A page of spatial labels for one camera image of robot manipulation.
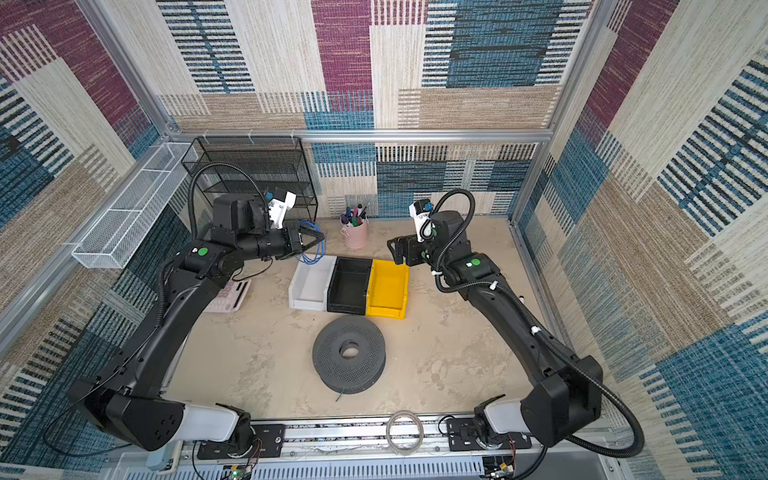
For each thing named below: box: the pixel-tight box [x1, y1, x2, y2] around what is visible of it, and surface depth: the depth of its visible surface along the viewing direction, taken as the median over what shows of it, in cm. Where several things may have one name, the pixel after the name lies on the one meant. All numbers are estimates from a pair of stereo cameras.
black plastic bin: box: [326, 256, 373, 316], surface depth 101 cm
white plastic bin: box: [288, 255, 338, 311], surface depth 98 cm
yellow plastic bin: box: [366, 259, 411, 320], surface depth 98 cm
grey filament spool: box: [312, 315, 387, 395], surface depth 85 cm
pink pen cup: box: [340, 215, 369, 249], surface depth 108 cm
